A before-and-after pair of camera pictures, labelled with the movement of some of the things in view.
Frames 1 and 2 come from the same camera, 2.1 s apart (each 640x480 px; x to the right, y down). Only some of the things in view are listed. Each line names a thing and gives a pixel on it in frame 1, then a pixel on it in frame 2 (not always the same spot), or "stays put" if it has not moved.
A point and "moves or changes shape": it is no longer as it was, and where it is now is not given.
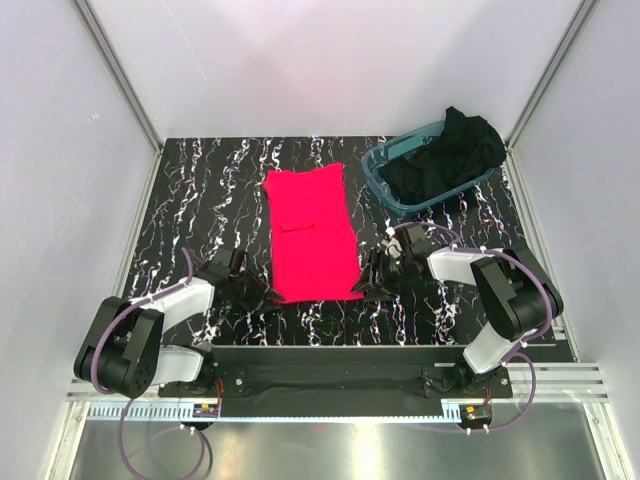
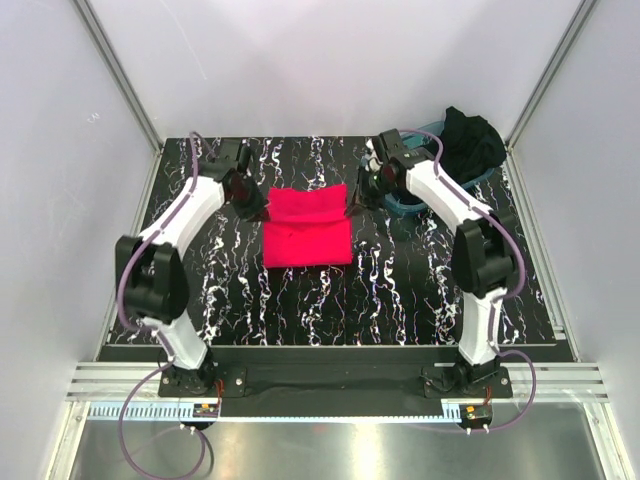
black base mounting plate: (343, 376) stays put
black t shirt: (466, 147) stays put
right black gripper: (377, 261) → (361, 198)
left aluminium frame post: (120, 72) stays put
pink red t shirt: (314, 253) moves or changes shape
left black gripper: (261, 294) → (257, 210)
